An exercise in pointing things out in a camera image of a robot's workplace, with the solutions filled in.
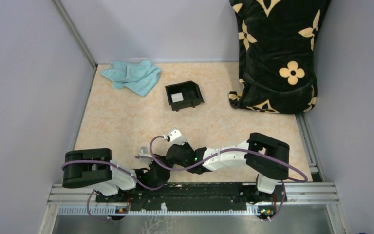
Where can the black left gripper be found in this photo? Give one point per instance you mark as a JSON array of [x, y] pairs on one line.
[[153, 162]]

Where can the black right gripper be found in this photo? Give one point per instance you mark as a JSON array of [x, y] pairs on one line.
[[186, 145]]

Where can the grey credit card stack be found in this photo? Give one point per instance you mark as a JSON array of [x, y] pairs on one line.
[[176, 97]]

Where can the black plastic card box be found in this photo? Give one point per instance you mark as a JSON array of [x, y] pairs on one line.
[[191, 93]]

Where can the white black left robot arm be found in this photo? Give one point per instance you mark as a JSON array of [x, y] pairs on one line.
[[95, 168]]

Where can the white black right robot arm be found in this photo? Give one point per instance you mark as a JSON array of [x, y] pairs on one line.
[[262, 153]]

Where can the light blue cloth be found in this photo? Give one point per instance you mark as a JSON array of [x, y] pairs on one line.
[[139, 78]]

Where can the black floral cushion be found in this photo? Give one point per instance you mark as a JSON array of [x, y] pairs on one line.
[[276, 54]]

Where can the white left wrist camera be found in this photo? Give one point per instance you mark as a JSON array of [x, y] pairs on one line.
[[144, 156]]

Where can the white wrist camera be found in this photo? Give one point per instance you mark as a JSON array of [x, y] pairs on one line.
[[144, 156], [174, 136]]

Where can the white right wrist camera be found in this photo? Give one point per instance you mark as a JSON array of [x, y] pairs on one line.
[[174, 136]]

